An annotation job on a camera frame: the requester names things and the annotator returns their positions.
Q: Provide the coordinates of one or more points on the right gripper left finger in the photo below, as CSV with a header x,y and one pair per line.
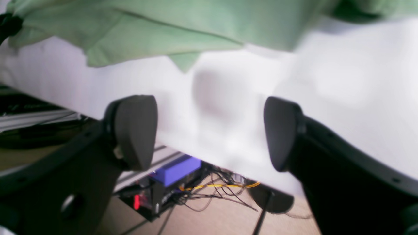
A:
x,y
68,191

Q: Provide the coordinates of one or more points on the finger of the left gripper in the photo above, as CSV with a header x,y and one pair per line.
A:
x,y
10,25

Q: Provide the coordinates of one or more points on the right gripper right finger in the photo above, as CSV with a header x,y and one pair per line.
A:
x,y
348,191

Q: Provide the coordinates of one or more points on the green T-shirt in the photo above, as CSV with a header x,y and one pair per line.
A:
x,y
114,31

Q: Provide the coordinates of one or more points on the black electronics box red light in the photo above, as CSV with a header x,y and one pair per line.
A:
x,y
155,193

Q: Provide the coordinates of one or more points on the blue box under table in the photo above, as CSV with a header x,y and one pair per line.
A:
x,y
176,169

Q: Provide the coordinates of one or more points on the aluminium frame with cables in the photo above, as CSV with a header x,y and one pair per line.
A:
x,y
27,122

